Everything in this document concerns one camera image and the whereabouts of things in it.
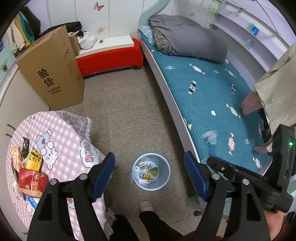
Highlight orange white bread bag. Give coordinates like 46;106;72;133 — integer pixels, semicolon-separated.
11;146;23;172

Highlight teal patterned mattress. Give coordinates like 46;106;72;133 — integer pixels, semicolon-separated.
139;34;271;174

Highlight beige hanging shirt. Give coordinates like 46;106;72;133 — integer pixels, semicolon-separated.
240;44;295;135

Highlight yellow white carton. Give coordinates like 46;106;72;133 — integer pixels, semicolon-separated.
139;173;152;181

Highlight teal bunk bed frame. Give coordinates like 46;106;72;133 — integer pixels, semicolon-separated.
138;1;295;175

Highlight right hand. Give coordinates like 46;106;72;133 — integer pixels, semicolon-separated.
264;210;287;240

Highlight tall brown cardboard box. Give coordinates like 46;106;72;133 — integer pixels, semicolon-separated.
16;26;84;110

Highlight light blue trash bin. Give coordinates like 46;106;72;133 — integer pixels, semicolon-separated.
132;153;171;191

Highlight hanging clothes on rail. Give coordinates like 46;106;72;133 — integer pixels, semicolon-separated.
1;6;41;57

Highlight blue white box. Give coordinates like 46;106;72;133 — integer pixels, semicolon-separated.
26;196;40;210

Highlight person's pink slipper foot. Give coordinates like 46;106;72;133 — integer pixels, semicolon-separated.
139;201;154;213

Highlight dark seaweed wrapper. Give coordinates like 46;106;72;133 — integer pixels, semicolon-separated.
21;137;30;159

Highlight grey folded duvet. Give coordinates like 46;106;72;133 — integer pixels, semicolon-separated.
148;14;228;64

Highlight yellow snack wrapper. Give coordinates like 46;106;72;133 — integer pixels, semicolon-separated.
25;150;43;172

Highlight white curved cabinet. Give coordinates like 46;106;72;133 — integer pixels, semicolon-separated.
1;64;49;240

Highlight red bench with white top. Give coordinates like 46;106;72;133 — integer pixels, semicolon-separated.
76;35;144;77

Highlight white plastic bag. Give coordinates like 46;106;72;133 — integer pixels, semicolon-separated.
77;31;97;50

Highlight red snack packet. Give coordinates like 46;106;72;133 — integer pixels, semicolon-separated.
18;168;49;198

